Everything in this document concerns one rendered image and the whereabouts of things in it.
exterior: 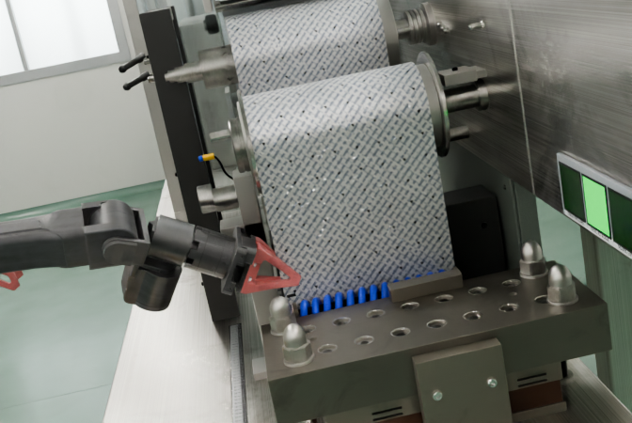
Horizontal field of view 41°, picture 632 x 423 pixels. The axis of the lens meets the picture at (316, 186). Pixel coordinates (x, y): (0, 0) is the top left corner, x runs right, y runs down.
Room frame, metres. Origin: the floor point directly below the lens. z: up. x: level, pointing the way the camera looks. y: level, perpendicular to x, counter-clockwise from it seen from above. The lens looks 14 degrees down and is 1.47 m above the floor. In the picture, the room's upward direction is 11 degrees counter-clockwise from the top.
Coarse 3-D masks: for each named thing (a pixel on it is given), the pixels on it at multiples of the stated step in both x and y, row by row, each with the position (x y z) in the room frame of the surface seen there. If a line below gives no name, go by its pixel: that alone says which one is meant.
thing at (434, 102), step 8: (424, 72) 1.13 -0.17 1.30; (424, 80) 1.11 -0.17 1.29; (432, 80) 1.11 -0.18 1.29; (432, 88) 1.11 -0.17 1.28; (432, 96) 1.10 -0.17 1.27; (432, 104) 1.10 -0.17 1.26; (240, 112) 1.11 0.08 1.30; (432, 112) 1.10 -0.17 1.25; (440, 112) 1.10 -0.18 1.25; (240, 120) 1.10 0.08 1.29; (432, 120) 1.10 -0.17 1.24; (440, 120) 1.10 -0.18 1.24; (440, 128) 1.10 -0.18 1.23; (440, 136) 1.11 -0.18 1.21; (248, 152) 1.08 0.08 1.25; (248, 160) 1.08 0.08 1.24; (256, 184) 1.12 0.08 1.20
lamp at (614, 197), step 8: (616, 200) 0.75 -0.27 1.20; (624, 200) 0.73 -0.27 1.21; (616, 208) 0.75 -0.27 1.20; (624, 208) 0.73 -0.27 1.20; (616, 216) 0.75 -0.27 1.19; (624, 216) 0.74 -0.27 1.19; (616, 224) 0.76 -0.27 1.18; (624, 224) 0.74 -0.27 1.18; (616, 232) 0.76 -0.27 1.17; (624, 232) 0.74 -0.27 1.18; (616, 240) 0.76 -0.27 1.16; (624, 240) 0.74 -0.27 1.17
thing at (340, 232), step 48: (288, 192) 1.08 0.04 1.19; (336, 192) 1.08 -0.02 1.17; (384, 192) 1.09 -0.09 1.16; (432, 192) 1.09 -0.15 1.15; (288, 240) 1.08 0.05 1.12; (336, 240) 1.08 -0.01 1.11; (384, 240) 1.09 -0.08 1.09; (432, 240) 1.09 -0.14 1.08; (288, 288) 1.08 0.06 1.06; (336, 288) 1.08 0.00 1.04
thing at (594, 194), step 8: (584, 184) 0.82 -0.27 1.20; (592, 184) 0.80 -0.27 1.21; (584, 192) 0.82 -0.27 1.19; (592, 192) 0.80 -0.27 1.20; (600, 192) 0.79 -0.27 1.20; (592, 200) 0.81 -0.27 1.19; (600, 200) 0.79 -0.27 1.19; (592, 208) 0.81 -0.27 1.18; (600, 208) 0.79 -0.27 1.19; (592, 216) 0.81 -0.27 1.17; (600, 216) 0.79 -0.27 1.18; (592, 224) 0.81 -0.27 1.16; (600, 224) 0.79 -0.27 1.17; (608, 232) 0.78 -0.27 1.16
